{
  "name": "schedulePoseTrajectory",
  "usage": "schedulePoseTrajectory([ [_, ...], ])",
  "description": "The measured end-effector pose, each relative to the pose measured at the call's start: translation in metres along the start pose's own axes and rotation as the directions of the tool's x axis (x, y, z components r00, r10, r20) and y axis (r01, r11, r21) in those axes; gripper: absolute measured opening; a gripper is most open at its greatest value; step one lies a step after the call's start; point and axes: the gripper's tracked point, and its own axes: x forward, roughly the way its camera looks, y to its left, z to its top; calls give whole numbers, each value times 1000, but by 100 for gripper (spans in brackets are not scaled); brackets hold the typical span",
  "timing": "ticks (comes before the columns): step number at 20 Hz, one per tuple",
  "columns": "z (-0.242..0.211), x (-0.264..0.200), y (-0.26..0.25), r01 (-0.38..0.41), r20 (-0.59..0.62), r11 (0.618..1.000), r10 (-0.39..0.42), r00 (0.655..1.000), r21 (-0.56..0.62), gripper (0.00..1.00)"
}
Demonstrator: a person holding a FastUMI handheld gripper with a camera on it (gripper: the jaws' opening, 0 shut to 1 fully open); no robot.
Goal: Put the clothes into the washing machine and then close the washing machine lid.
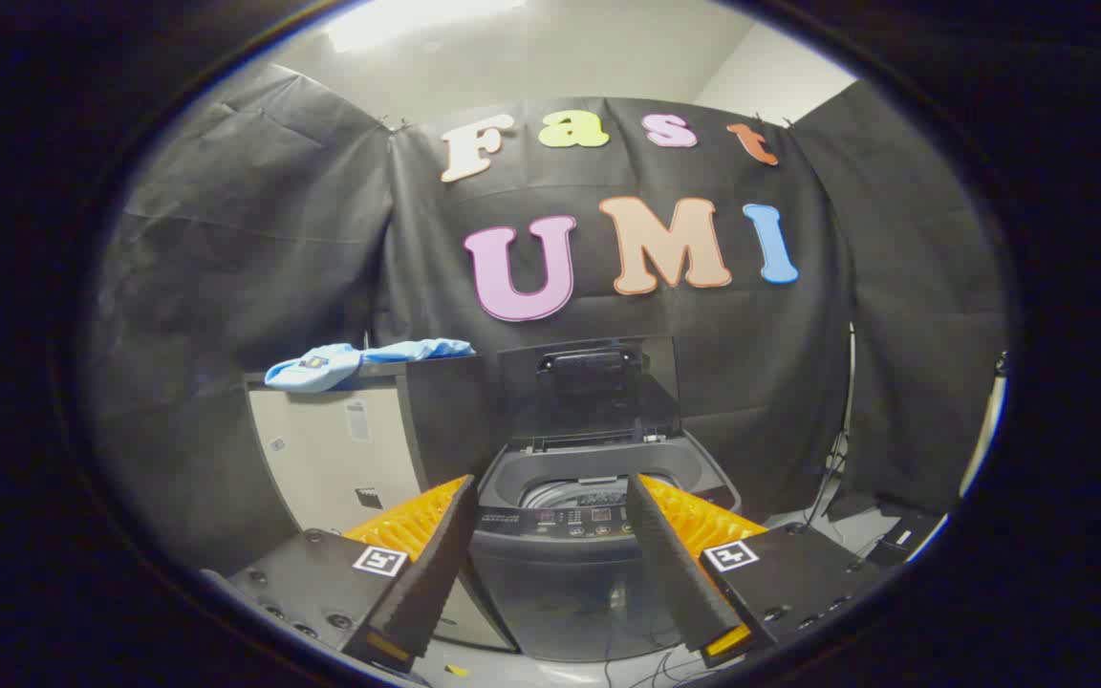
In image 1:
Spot black tripod stand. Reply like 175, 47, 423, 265
799, 420, 850, 531

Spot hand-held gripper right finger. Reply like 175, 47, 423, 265
625, 473, 881, 670

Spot black backdrop cloth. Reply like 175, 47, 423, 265
92, 62, 1008, 574

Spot light blue cloth garment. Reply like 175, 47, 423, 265
264, 338, 476, 393

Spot black floor cables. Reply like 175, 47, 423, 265
598, 640, 733, 688

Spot grey washing machine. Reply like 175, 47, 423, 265
469, 430, 743, 662

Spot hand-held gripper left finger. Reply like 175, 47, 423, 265
202, 475, 480, 675

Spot black box on floor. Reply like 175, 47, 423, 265
861, 511, 943, 570

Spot white cabinet with dark top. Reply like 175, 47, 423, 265
245, 354, 515, 653

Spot white pole with black cap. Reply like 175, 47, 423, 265
957, 352, 1008, 498

